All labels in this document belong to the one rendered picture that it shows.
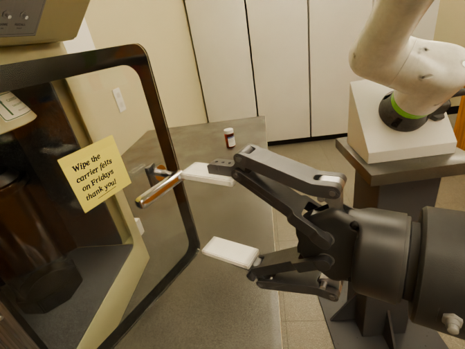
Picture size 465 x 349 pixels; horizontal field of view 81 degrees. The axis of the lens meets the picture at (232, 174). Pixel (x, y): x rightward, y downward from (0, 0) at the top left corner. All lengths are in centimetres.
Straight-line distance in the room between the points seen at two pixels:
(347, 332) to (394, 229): 140
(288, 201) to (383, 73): 64
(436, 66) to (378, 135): 26
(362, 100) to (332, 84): 237
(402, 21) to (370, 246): 54
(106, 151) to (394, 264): 34
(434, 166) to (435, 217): 76
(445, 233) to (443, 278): 3
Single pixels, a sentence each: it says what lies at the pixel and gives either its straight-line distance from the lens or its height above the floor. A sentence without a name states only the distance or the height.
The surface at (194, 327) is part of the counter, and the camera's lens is 55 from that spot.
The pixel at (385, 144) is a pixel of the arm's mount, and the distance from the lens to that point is 100.
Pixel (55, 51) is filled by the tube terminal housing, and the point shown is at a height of 140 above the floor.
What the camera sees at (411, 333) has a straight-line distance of 170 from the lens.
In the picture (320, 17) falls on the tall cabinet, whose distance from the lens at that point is 331.
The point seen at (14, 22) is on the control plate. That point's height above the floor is 143.
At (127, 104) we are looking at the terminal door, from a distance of 42.
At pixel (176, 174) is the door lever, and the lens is 42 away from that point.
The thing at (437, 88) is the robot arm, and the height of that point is 118.
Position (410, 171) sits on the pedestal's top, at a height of 94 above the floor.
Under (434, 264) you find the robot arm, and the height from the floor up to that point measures 123.
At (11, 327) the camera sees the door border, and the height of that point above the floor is 114.
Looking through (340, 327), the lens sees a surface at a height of 1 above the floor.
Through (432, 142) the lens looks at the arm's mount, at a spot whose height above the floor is 98.
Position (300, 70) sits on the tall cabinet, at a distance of 332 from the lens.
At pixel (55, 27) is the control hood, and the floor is 142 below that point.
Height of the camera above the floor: 139
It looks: 28 degrees down
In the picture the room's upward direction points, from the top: 10 degrees counter-clockwise
